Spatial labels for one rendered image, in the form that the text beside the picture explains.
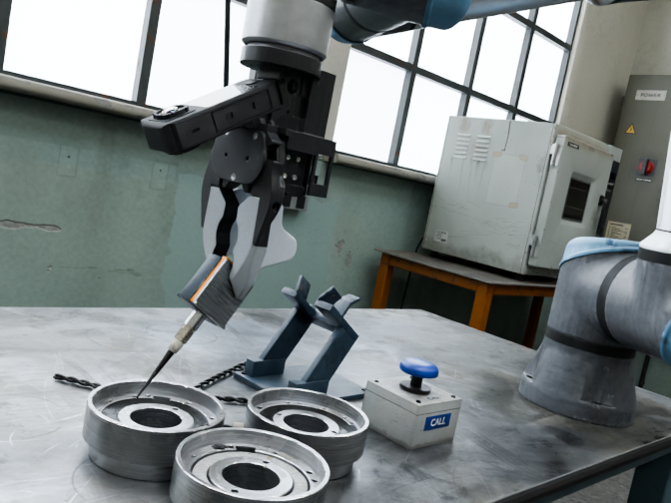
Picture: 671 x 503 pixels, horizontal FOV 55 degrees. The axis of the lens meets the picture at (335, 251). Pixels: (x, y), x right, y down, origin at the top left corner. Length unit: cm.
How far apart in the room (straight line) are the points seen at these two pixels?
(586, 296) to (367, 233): 210
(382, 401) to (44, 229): 162
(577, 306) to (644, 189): 352
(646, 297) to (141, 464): 56
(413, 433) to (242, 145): 31
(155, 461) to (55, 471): 7
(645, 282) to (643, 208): 358
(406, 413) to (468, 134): 238
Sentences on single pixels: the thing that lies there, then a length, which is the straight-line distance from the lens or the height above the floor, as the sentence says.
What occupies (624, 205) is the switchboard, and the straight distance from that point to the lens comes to 442.
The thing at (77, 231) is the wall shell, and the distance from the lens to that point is 217.
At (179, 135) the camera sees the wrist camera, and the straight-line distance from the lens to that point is 51.
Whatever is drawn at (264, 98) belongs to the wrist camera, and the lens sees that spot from 55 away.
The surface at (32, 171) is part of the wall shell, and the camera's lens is 210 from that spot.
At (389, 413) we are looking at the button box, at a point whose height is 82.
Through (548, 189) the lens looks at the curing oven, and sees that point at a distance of 272.
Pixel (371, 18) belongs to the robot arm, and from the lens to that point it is 66.
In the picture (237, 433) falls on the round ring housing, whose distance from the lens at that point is 51.
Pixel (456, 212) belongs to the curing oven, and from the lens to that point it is 292.
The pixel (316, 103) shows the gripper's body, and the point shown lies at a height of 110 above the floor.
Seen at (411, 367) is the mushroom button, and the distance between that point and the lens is 65.
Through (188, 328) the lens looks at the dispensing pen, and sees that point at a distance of 56.
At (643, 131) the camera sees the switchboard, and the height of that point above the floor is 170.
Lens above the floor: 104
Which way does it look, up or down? 6 degrees down
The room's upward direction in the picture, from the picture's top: 11 degrees clockwise
